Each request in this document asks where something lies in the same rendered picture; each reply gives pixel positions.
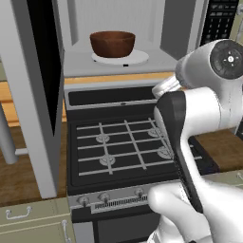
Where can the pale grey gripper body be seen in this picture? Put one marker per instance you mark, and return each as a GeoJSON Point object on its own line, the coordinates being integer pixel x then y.
{"type": "Point", "coordinates": [167, 86]}

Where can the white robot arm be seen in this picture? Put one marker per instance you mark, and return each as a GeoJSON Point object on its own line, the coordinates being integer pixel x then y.
{"type": "Point", "coordinates": [205, 110]}

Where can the white microwave turntable plate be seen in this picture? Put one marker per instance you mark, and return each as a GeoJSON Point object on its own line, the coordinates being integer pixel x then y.
{"type": "Point", "coordinates": [139, 57]}

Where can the grey microwave oven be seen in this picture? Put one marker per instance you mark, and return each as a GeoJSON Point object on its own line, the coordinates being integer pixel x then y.
{"type": "Point", "coordinates": [177, 25]}

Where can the brown wooden bowl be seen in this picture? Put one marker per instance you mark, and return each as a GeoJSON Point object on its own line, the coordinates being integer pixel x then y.
{"type": "Point", "coordinates": [112, 44]}

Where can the black oven door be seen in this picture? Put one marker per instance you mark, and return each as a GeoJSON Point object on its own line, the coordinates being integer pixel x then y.
{"type": "Point", "coordinates": [126, 228]}

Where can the grey microwave door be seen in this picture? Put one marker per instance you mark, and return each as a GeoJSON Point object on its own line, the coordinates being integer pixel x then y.
{"type": "Point", "coordinates": [19, 79]}

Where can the pale green cupboard door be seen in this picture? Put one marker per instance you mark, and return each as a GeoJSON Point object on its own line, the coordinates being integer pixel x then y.
{"type": "Point", "coordinates": [31, 234]}

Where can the black gas stove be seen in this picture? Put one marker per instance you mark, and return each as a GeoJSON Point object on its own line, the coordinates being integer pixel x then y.
{"type": "Point", "coordinates": [120, 148]}

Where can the silver stove knob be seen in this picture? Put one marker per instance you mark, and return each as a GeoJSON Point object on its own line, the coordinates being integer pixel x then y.
{"type": "Point", "coordinates": [138, 191]}
{"type": "Point", "coordinates": [83, 200]}
{"type": "Point", "coordinates": [104, 197]}

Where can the pale green drawer front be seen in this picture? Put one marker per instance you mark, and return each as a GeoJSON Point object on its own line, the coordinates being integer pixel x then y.
{"type": "Point", "coordinates": [226, 178]}
{"type": "Point", "coordinates": [41, 212]}

